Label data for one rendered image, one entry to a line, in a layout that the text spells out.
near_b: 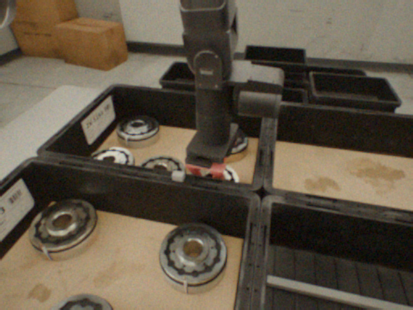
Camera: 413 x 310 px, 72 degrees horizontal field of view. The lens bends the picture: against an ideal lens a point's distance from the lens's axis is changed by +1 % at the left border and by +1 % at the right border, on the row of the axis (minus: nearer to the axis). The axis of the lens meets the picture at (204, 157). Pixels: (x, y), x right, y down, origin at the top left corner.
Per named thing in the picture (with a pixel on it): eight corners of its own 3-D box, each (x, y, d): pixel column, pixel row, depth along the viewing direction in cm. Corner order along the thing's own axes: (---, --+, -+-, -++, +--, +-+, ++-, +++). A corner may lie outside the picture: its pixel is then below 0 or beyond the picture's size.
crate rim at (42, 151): (35, 164, 51) (30, 153, 50) (114, 91, 74) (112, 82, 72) (260, 203, 44) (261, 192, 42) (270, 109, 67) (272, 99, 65)
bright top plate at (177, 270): (151, 278, 40) (150, 276, 39) (169, 220, 48) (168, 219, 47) (223, 290, 39) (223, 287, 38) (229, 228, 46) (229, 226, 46)
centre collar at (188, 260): (173, 262, 41) (173, 260, 41) (181, 234, 45) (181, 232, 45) (206, 267, 41) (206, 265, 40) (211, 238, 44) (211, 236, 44)
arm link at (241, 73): (207, 16, 39) (192, 50, 34) (293, 21, 37) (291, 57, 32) (210, 88, 48) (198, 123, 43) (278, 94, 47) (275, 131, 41)
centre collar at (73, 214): (40, 233, 45) (39, 231, 45) (56, 209, 49) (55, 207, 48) (71, 236, 45) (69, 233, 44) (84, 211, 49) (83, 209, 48)
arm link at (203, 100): (200, 62, 44) (190, 77, 39) (244, 66, 42) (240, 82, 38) (200, 102, 48) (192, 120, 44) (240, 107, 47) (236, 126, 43)
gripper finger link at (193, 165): (231, 176, 55) (235, 137, 49) (221, 203, 50) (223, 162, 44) (198, 169, 57) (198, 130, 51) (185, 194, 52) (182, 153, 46)
